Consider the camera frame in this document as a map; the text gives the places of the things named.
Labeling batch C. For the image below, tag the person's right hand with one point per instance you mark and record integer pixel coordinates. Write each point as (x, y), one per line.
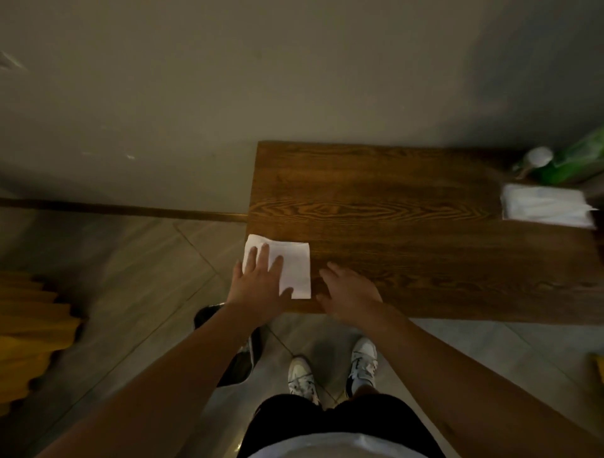
(351, 297)

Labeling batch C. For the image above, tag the person's left hand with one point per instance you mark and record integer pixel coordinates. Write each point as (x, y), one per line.
(257, 292)

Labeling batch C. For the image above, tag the person's left little finger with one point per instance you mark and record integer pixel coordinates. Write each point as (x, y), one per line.
(237, 271)

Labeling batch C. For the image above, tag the person's right fingers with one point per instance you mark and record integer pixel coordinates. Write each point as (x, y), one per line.
(330, 278)

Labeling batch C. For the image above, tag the person's left middle finger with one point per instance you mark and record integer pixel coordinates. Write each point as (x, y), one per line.
(263, 258)

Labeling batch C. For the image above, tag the person's left thumb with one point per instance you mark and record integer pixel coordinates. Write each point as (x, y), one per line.
(286, 294)

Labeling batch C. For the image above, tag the white paper towel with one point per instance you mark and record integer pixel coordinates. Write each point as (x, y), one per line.
(295, 266)

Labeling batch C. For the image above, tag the person's left forearm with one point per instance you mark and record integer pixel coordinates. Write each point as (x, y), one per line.
(155, 391)

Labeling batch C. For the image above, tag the person's right forearm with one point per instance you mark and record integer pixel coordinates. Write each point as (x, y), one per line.
(476, 391)

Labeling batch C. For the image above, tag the black waste bin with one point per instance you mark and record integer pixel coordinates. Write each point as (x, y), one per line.
(236, 349)

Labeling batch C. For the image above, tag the person's left white sneaker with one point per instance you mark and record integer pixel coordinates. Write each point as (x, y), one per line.
(302, 380)

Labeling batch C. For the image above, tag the person's white sneaker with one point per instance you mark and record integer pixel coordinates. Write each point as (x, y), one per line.
(302, 380)
(362, 364)

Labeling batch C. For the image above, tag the person's right white sneaker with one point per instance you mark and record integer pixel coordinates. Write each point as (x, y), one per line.
(362, 364)

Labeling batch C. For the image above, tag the brown wooden table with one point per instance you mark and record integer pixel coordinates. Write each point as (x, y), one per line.
(424, 236)

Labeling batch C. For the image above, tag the brown wooden baseboard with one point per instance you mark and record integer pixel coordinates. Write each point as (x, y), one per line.
(122, 210)

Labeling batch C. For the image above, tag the black shorts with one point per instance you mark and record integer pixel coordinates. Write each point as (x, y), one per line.
(339, 424)

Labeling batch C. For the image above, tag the white shirt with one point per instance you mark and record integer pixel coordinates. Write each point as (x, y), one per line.
(337, 446)

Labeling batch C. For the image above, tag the white tissue pile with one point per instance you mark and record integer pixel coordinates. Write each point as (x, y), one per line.
(547, 205)

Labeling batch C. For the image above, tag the white round cap bottle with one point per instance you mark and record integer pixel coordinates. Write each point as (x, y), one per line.
(535, 159)

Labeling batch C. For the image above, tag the green wet wipes pack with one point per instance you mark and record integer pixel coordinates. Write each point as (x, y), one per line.
(573, 163)

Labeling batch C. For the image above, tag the yellow object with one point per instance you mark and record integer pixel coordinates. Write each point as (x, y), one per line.
(600, 368)

